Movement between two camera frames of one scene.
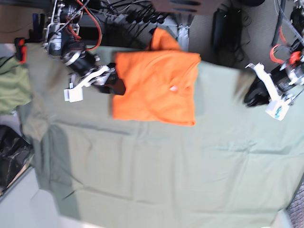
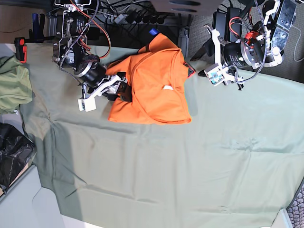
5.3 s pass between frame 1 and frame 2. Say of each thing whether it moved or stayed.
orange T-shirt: moved
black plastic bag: stayed
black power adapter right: stayed
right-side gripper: moved
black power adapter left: stayed
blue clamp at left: stayed
